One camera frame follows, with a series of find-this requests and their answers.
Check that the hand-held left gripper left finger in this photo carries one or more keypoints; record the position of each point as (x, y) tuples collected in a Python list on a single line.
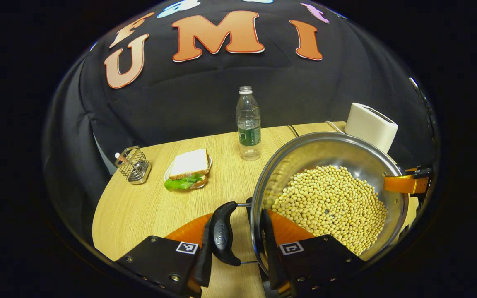
[(205, 265)]

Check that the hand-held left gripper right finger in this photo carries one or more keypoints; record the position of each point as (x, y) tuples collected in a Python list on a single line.
[(272, 256)]

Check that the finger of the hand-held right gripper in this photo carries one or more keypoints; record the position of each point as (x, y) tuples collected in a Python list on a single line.
[(404, 184)]

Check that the white box-shaped appliance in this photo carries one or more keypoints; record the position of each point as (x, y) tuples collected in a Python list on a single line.
[(369, 124)]

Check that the pile of soybeans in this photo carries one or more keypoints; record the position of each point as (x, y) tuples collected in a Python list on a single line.
[(333, 203)]

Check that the sandwich with lettuce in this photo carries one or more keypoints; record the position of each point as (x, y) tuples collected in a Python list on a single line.
[(189, 163)]

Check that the clear plastic water bottle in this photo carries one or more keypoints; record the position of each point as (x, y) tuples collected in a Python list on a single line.
[(249, 124)]

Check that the copper coloured stick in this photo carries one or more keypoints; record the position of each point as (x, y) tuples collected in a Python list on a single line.
[(119, 157)]

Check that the black backdrop cloth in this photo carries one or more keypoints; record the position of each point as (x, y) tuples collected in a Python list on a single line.
[(180, 99)]

